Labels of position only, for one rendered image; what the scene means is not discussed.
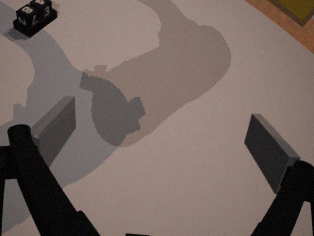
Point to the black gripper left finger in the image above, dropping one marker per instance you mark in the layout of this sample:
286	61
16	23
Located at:
50	208

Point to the black cube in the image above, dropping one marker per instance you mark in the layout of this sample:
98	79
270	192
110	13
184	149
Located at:
44	6
28	16

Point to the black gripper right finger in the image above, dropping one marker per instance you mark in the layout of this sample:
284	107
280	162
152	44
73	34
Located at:
276	160

